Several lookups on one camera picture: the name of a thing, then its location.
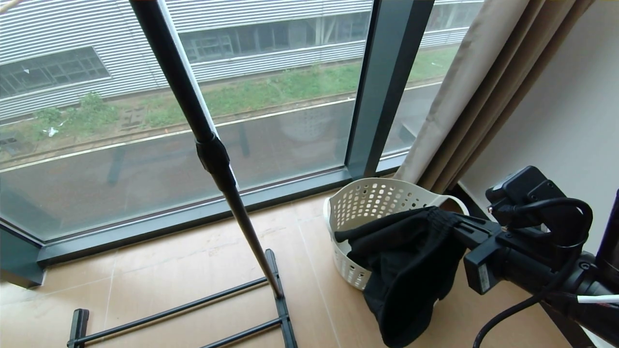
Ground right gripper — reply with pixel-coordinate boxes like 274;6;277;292
463;231;562;296

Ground black shorts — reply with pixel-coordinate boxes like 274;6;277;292
334;205;467;348

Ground white laundry basket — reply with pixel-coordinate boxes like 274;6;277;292
323;177;470;291

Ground black clothes rack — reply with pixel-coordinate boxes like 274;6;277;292
67;0;298;348

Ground beige curtain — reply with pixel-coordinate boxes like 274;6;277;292
394;0;595;194

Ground window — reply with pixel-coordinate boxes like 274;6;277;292
0;0;484;288

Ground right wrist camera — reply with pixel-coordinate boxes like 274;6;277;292
485;166;569;230

